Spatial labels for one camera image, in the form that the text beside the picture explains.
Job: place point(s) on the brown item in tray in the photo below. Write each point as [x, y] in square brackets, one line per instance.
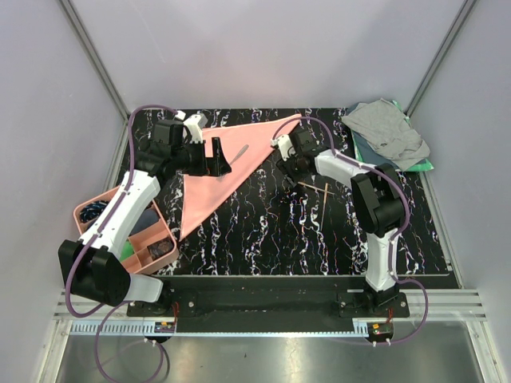
[160, 248]

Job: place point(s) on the aluminium front rail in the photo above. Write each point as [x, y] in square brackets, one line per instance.
[434, 305]

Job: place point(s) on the pink compartment tray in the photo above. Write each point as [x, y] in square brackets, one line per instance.
[141, 261]

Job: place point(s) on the grey cable duct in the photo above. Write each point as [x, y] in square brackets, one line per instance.
[157, 329]

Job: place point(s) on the aluminium frame post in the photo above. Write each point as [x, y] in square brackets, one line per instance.
[86, 42]
[458, 23]

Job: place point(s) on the green item in tray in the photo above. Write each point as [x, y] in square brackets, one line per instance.
[127, 251]

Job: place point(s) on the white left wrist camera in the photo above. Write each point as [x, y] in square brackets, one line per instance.
[193, 126]

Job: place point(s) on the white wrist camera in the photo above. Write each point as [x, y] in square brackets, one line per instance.
[285, 146]
[193, 126]

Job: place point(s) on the grey cloth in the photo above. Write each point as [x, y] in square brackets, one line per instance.
[383, 131]

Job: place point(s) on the aluminium frame post right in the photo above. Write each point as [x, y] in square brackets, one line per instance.
[458, 23]

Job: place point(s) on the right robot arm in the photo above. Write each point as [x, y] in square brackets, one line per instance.
[379, 203]

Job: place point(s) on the wooden chopstick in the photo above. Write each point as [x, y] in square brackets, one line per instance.
[325, 195]
[312, 187]

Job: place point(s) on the blue patterned item in tray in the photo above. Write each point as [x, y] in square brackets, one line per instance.
[92, 210]

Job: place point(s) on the aluminium frame post left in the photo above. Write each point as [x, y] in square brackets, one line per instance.
[86, 42]

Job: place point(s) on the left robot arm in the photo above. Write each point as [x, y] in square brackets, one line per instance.
[91, 266]

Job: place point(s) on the silver fork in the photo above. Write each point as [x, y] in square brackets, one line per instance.
[236, 157]

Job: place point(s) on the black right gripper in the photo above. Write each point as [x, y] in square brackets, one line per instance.
[284, 167]

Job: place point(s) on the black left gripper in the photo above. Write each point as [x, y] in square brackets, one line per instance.
[215, 166]

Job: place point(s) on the green mat under cloths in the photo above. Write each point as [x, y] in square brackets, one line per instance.
[415, 163]

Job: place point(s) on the dark blue cloth in tray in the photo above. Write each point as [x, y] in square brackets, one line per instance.
[148, 218]

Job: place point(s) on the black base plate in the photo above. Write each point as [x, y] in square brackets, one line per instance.
[315, 302]

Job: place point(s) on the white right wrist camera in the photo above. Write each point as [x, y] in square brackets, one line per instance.
[285, 146]

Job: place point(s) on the dark blue folded cloth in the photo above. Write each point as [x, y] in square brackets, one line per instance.
[364, 153]

